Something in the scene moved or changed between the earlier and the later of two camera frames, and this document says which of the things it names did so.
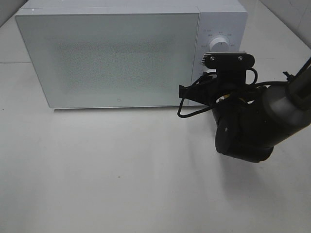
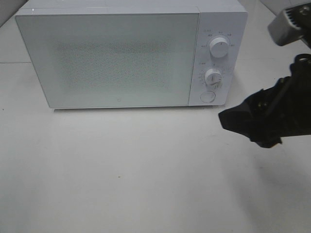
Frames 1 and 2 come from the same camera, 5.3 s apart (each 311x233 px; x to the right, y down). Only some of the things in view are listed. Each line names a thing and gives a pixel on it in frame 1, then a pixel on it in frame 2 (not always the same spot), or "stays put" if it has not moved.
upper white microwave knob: (219, 44) stays put
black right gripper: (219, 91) -> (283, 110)
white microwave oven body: (105, 54) stays put
